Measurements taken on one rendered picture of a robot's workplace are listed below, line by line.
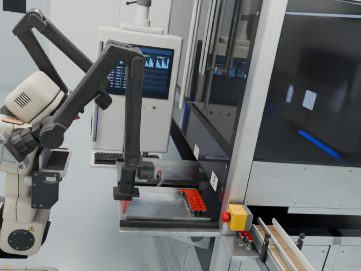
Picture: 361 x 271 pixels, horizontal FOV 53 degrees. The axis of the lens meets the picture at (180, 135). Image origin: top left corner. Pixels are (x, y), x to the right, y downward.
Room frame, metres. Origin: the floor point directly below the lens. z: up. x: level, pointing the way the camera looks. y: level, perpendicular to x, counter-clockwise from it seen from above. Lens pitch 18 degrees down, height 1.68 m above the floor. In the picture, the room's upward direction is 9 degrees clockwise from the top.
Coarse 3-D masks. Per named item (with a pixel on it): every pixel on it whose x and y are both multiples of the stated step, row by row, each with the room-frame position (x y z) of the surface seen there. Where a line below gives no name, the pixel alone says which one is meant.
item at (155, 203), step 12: (144, 192) 1.50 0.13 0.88; (156, 192) 1.52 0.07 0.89; (168, 192) 1.53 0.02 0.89; (132, 204) 1.38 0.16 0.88; (144, 204) 1.40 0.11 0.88; (156, 204) 1.41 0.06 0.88; (168, 204) 1.43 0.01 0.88; (180, 204) 1.45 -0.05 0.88; (132, 216) 1.24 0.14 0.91; (144, 216) 1.25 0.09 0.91; (156, 216) 1.26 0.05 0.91; (168, 216) 1.33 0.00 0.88; (180, 216) 1.35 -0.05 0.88
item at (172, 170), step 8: (144, 160) 1.84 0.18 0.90; (152, 160) 1.85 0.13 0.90; (160, 160) 1.86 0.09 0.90; (168, 160) 1.87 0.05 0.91; (176, 160) 1.88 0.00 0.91; (184, 160) 1.89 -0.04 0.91; (192, 160) 1.91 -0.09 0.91; (160, 168) 1.81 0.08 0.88; (168, 168) 1.82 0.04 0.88; (176, 168) 1.84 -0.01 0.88; (184, 168) 1.86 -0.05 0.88; (192, 168) 1.87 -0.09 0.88; (168, 176) 1.72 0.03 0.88; (176, 176) 1.73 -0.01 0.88; (184, 176) 1.75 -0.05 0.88; (192, 176) 1.76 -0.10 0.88; (200, 176) 1.78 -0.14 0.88; (200, 184) 1.65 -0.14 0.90; (208, 184) 1.66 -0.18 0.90
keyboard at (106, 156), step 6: (96, 156) 1.97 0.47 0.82; (102, 156) 1.97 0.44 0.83; (108, 156) 1.98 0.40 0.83; (114, 156) 2.00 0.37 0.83; (120, 156) 2.01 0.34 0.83; (144, 156) 2.07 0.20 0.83; (150, 156) 2.08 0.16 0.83; (156, 156) 2.10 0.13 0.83; (96, 162) 1.91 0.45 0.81; (102, 162) 1.92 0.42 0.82; (108, 162) 1.93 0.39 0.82; (114, 162) 1.94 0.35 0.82
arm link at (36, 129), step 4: (48, 120) 1.18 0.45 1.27; (52, 120) 1.18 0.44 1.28; (36, 124) 1.17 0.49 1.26; (40, 124) 1.17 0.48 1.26; (44, 124) 1.16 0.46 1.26; (48, 124) 1.15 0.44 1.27; (52, 124) 1.15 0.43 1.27; (32, 128) 1.15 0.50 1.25; (36, 128) 1.14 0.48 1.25; (40, 128) 1.17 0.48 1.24; (32, 132) 1.13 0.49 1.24; (36, 132) 1.13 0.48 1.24; (36, 136) 1.14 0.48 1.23
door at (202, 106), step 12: (204, 0) 2.14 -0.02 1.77; (204, 12) 2.10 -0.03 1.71; (216, 12) 1.86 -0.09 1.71; (204, 24) 2.06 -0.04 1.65; (216, 24) 1.83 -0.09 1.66; (216, 36) 1.80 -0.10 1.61; (216, 48) 1.77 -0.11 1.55; (192, 72) 2.16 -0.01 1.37; (192, 84) 2.11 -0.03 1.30; (204, 84) 1.87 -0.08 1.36; (192, 96) 2.07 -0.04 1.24; (204, 96) 1.84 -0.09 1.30; (204, 108) 1.80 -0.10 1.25
